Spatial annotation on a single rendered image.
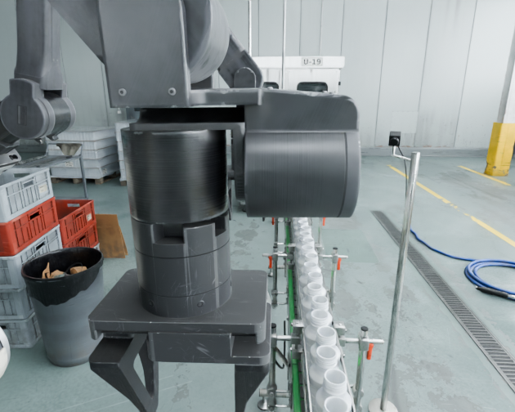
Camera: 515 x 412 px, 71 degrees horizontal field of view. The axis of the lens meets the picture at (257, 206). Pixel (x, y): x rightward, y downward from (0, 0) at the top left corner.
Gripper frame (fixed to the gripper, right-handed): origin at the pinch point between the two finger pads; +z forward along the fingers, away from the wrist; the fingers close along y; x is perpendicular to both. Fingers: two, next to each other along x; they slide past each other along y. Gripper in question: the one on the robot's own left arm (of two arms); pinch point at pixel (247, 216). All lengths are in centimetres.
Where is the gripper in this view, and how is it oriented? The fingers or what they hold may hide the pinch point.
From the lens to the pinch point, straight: 68.6
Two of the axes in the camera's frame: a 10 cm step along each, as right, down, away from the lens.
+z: 0.0, 9.6, 2.8
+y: -10.0, -0.3, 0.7
